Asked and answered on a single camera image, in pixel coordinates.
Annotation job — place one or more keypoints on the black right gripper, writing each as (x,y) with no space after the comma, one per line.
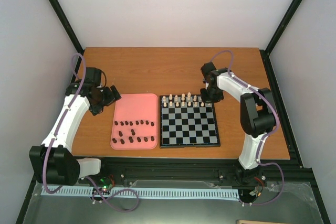
(205,99)

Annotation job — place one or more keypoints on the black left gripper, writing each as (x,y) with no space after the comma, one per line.
(96,109)

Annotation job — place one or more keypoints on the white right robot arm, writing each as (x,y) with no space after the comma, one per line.
(258,117)

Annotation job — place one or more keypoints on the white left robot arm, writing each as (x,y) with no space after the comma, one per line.
(63,134)

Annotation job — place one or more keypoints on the black and grey chessboard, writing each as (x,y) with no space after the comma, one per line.
(188,126)

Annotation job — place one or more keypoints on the pink plastic tray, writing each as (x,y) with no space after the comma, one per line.
(132,108)

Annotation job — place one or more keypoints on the light blue cable duct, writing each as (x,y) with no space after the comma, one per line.
(150,193)

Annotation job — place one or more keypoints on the black aluminium frame rail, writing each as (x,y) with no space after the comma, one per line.
(223,172)

